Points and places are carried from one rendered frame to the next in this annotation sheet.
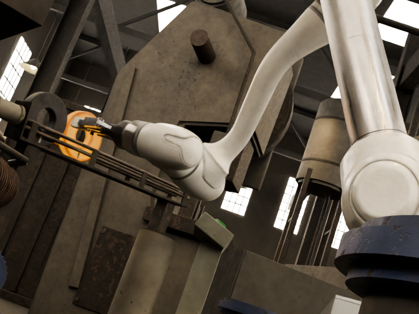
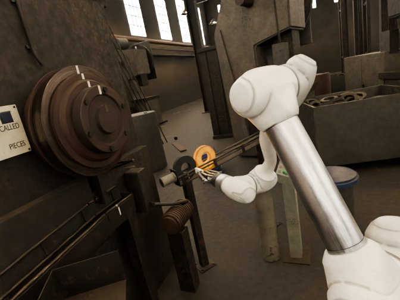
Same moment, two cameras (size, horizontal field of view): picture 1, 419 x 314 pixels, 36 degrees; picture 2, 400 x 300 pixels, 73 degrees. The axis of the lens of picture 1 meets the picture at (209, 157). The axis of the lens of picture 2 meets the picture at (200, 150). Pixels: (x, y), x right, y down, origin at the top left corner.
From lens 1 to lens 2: 99 cm
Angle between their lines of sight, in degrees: 36
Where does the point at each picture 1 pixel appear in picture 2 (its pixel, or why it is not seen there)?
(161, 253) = (265, 196)
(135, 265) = (257, 205)
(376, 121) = (334, 243)
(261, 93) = (268, 152)
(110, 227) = not seen: hidden behind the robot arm
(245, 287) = (322, 124)
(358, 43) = (302, 183)
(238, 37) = not seen: outside the picture
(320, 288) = (363, 103)
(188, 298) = (288, 206)
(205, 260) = (287, 188)
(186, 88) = (247, 26)
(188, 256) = not seen: hidden behind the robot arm
